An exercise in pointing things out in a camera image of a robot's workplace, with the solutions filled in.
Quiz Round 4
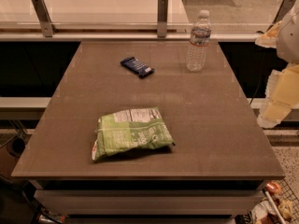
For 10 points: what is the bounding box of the grey table drawer unit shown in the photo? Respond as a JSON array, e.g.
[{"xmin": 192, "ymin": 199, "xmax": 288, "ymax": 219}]
[{"xmin": 35, "ymin": 189, "xmax": 263, "ymax": 216}]

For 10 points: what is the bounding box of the middle metal rail bracket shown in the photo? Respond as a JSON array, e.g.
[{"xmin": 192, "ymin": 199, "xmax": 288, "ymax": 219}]
[{"xmin": 157, "ymin": 0, "xmax": 168, "ymax": 37}]

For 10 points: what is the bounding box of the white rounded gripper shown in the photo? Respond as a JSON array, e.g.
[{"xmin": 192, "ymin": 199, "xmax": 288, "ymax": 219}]
[{"xmin": 255, "ymin": 7, "xmax": 299, "ymax": 129}]

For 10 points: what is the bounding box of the dark blue snack bar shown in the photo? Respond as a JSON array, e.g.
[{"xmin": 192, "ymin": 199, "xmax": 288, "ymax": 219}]
[{"xmin": 121, "ymin": 57, "xmax": 155, "ymax": 78}]

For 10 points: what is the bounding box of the black power cable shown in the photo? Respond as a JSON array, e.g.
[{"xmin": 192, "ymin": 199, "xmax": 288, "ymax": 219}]
[{"xmin": 248, "ymin": 30, "xmax": 266, "ymax": 106}]

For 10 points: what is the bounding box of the right metal rail bracket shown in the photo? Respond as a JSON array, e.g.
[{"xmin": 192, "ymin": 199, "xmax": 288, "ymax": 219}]
[{"xmin": 269, "ymin": 0, "xmax": 296, "ymax": 28}]

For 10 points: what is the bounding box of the left metal rail bracket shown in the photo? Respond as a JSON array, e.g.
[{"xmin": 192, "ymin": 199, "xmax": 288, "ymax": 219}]
[{"xmin": 31, "ymin": 0, "xmax": 56, "ymax": 37}]

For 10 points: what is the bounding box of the metal rail bracket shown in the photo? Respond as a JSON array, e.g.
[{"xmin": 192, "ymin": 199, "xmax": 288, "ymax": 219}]
[
  {"xmin": 269, "ymin": 0, "xmax": 296, "ymax": 28},
  {"xmin": 157, "ymin": 0, "xmax": 168, "ymax": 37},
  {"xmin": 31, "ymin": 0, "xmax": 56, "ymax": 37}
]

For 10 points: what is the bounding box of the wire basket with items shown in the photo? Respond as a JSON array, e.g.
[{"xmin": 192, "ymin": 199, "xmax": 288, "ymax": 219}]
[{"xmin": 249, "ymin": 180, "xmax": 299, "ymax": 224}]

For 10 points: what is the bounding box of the green jalapeno chip bag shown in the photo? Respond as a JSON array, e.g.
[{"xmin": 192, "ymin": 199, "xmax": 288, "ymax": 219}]
[{"xmin": 92, "ymin": 107, "xmax": 174, "ymax": 161}]

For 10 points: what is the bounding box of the clear plastic water bottle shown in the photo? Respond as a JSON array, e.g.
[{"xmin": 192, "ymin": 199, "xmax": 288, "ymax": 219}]
[{"xmin": 186, "ymin": 10, "xmax": 211, "ymax": 72}]

